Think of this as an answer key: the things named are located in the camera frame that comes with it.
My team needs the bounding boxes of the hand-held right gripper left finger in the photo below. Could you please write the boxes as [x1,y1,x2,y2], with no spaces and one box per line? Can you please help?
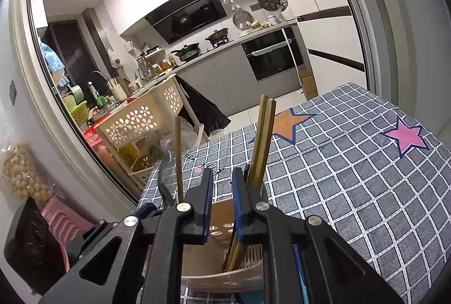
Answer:
[37,168,214,304]

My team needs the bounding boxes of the black built-in oven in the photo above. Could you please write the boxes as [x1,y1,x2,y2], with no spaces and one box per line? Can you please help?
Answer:
[241,27,305,82]

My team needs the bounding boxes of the grey kitchen base cabinet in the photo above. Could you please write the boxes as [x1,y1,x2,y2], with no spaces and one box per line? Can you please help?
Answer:
[173,40,304,118]

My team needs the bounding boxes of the white refrigerator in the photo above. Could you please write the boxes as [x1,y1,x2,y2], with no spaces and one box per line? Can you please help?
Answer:
[296,6,367,104]

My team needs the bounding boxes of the black hanging garment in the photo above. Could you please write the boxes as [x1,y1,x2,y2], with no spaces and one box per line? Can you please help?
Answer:
[175,75,231,136]

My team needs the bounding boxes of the yellow oil bottle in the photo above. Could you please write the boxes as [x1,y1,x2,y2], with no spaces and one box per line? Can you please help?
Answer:
[113,144,142,164]

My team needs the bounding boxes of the beige plastic utensil holder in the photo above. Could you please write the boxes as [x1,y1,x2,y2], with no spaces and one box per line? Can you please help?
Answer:
[178,196,268,294]

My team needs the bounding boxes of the cardboard box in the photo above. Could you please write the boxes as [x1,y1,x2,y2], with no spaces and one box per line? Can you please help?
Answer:
[298,69,319,100]

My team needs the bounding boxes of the blue checked cloth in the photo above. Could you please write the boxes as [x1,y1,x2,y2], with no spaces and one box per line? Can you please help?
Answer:
[40,41,69,86]

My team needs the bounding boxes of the glass jar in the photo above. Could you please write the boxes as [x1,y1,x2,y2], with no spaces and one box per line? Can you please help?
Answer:
[136,56,156,79]

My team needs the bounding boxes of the green plastic basket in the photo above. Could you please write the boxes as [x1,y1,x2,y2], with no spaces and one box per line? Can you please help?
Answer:
[63,100,90,125]

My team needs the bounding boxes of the black wok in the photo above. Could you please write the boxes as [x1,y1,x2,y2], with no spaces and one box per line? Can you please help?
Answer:
[171,44,202,61]

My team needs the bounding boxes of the black handled metal spoon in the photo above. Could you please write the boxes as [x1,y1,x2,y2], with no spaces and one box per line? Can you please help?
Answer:
[157,163,176,209]

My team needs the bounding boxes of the white pole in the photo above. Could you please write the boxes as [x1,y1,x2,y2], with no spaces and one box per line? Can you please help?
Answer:
[282,28,304,93]

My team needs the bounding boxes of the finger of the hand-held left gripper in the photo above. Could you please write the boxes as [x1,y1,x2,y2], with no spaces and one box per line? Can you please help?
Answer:
[136,203,160,220]
[67,219,118,264]

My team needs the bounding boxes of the pink plastic stool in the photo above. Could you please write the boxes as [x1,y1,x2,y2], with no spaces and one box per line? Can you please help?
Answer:
[39,195,92,255]

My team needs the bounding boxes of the white knife block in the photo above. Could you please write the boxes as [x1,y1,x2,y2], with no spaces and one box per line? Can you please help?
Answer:
[107,78,129,102]

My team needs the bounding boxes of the beige flower cutout cart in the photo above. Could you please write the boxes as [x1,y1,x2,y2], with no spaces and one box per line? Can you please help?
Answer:
[95,73,208,185]

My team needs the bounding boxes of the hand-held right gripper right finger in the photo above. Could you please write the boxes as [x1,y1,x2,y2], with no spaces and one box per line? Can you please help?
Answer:
[231,167,406,304]

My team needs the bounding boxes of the white hanging plastic bag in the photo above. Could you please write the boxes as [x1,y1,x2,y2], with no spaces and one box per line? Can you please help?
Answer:
[107,48,124,70]

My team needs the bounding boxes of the black range hood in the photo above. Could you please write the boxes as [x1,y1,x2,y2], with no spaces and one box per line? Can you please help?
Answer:
[144,0,228,44]

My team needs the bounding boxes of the round metal steamer plate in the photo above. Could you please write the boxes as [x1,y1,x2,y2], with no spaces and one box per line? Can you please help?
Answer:
[233,10,251,29]

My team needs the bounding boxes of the dark round hanging tray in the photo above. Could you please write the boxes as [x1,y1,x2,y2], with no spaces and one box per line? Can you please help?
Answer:
[257,0,282,12]

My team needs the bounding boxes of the black kitchen faucet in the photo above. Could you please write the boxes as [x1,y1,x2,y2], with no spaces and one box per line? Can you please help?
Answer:
[90,71,111,97]

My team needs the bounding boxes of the green detergent bottle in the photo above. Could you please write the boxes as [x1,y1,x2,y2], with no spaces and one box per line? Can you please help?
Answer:
[88,81,106,107]

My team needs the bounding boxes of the bag of pale round balls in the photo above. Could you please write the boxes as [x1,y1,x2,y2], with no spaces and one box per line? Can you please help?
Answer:
[2,144,53,201]

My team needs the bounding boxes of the red plastic basket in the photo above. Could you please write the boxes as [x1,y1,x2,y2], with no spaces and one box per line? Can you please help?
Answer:
[83,123,106,150]

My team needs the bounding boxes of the dark lidded cooking pot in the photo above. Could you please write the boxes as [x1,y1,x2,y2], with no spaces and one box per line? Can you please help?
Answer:
[205,28,230,44]

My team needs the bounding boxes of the white sliding door frame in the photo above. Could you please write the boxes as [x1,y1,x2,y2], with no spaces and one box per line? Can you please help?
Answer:
[10,0,149,206]

